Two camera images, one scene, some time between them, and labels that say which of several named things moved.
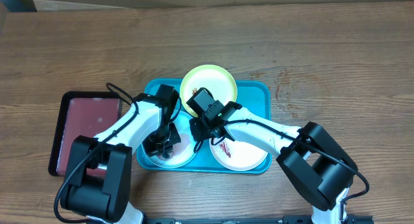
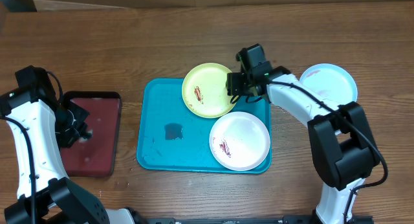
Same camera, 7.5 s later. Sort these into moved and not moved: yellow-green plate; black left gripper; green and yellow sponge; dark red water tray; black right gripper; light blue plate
Moved: green and yellow sponge; light blue plate; black left gripper; black right gripper
Not moved: yellow-green plate; dark red water tray
